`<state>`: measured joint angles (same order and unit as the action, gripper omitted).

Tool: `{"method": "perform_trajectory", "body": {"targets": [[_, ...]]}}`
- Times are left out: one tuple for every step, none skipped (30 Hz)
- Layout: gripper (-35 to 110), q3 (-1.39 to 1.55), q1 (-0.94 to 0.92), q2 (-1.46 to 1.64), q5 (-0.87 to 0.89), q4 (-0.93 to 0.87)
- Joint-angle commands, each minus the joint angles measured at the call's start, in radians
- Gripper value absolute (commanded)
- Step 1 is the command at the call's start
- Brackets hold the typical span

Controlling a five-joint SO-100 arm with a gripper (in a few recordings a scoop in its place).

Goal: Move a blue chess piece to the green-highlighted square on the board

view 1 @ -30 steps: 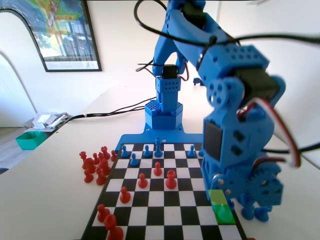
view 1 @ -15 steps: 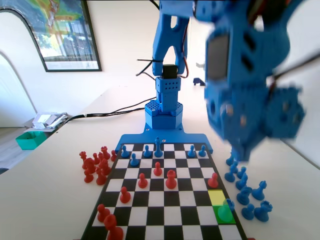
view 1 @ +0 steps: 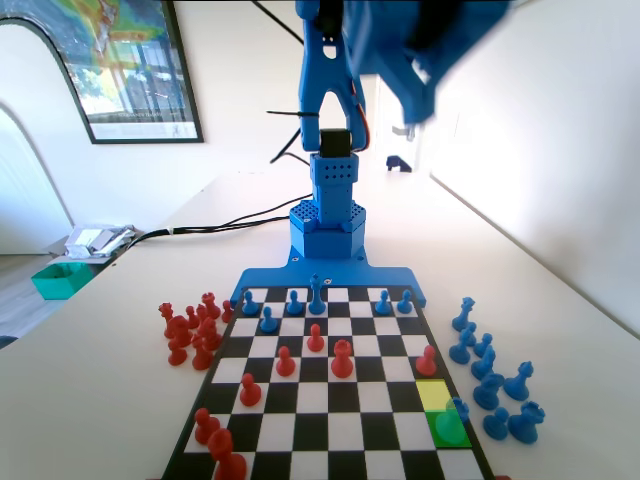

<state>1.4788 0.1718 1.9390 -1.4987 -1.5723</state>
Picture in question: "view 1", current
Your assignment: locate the black white chessboard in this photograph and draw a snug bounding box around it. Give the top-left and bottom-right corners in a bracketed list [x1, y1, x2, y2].
[159, 284, 496, 480]

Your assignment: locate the red servo wire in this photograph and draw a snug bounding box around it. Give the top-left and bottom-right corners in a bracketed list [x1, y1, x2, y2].
[349, 74, 374, 154]

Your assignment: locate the black framed wall poster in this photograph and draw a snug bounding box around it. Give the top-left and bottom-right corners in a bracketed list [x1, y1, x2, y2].
[0, 0, 205, 145]

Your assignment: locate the blue chess king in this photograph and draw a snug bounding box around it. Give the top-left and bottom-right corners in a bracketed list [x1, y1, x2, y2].
[307, 273, 325, 316]

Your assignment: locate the blue chess queen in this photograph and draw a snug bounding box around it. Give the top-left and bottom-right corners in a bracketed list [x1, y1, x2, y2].
[451, 296, 477, 334]

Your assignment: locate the black cable bundle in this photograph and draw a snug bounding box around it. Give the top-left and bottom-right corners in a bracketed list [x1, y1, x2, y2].
[132, 192, 314, 246]

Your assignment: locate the blue chess rook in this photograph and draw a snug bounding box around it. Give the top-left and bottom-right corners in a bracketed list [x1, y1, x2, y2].
[433, 397, 471, 446]
[508, 400, 547, 445]

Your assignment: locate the teal plastic box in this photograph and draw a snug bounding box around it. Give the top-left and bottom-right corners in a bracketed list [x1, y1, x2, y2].
[31, 263, 95, 301]

